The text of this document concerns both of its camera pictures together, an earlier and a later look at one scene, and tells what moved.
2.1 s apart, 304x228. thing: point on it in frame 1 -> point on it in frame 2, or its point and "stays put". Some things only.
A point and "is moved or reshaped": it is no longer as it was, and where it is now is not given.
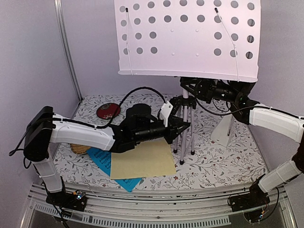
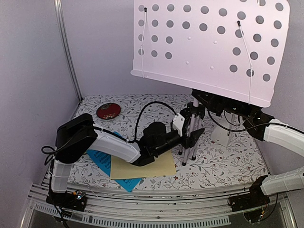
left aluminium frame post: [58, 7] stays put
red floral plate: [107, 111] stays put
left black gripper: [175, 122] -> [190, 141]
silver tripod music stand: [217, 39] is moved or reshaped
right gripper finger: [188, 80] -> [204, 98]
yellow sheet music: [151, 158] stays put
